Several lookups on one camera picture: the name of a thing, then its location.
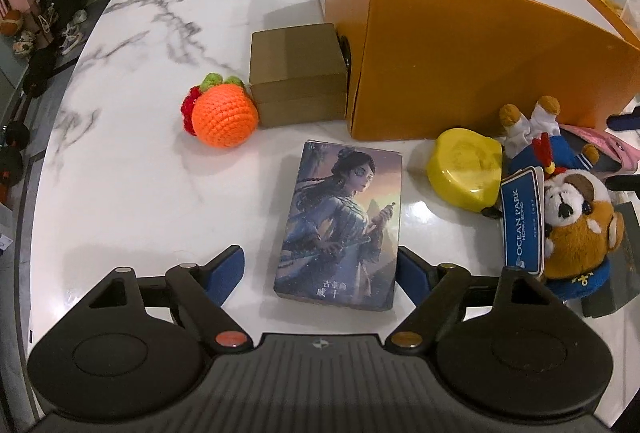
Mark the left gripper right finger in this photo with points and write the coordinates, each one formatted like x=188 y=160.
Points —
x=436 y=292

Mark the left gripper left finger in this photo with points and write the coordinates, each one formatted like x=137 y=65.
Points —
x=197 y=293

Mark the illustrated card box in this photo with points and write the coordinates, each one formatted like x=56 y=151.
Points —
x=342 y=234

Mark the yellow plastic case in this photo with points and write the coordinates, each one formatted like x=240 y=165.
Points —
x=465 y=169

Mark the red panda plush toy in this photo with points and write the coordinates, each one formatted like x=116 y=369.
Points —
x=581 y=225

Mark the brown cardboard box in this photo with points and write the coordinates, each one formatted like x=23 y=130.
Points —
x=297 y=75

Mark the blue Ocean Park tag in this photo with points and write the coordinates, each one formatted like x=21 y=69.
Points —
x=522 y=204

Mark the orange crochet fruit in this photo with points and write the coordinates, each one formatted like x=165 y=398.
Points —
x=219 y=112

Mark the pink cloth item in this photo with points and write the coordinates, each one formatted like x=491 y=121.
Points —
x=616 y=156

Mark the large orange storage box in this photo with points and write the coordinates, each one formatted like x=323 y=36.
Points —
x=420 y=67

